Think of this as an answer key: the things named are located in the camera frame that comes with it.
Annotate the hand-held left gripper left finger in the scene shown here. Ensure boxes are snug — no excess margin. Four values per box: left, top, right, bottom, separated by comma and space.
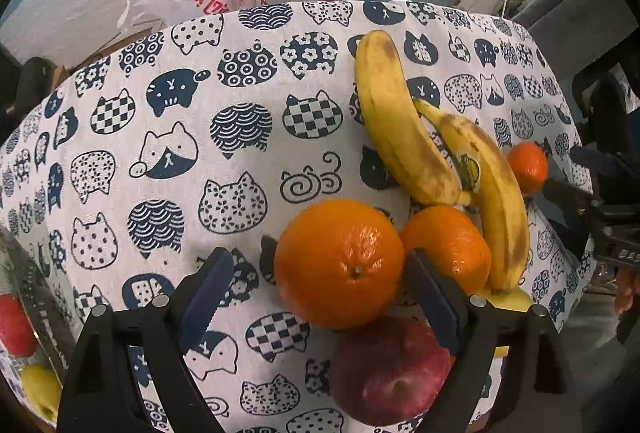
56, 247, 236, 433

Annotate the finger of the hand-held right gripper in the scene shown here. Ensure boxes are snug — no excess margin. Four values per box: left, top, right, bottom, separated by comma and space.
569, 145, 623, 181
542, 177, 607, 226

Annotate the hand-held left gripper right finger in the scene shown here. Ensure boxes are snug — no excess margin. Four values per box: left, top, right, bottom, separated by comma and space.
404, 248, 573, 433

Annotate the small orange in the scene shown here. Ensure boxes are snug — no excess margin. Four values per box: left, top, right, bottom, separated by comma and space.
506, 142, 550, 194

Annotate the medium orange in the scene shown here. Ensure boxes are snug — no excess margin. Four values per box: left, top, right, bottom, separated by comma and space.
400, 205, 493, 296

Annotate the banana with sticker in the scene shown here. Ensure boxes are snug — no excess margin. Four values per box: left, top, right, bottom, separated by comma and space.
412, 98, 531, 294

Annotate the red apple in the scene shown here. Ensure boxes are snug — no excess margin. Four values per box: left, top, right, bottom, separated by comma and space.
329, 315, 453, 426
0, 295, 38, 358

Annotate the large orange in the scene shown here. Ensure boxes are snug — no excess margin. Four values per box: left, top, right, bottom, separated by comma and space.
274, 199, 406, 331

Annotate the metal tray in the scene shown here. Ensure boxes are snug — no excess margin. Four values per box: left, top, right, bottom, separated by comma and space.
0, 225, 81, 429

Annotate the banana with brown tip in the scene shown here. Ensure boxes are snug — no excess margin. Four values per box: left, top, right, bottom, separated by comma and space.
354, 29, 473, 208

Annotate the person's right hand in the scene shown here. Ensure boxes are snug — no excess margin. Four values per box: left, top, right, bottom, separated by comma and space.
614, 263, 640, 314

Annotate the black stand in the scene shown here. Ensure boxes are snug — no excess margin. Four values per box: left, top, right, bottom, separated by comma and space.
574, 63, 633, 154

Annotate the yellow lemon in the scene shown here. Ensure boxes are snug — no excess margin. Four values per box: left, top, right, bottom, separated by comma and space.
20, 364, 63, 423
470, 288, 535, 359

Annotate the dark grey chair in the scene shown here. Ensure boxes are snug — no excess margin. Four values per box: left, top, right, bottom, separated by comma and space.
510, 0, 640, 81

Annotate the cat print tablecloth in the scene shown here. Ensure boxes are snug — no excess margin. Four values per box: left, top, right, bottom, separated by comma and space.
0, 0, 596, 433

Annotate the brown cardboard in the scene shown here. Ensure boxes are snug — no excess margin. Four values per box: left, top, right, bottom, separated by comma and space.
55, 28, 161, 78

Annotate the black chair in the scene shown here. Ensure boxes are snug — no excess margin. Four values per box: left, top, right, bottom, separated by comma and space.
0, 55, 57, 134

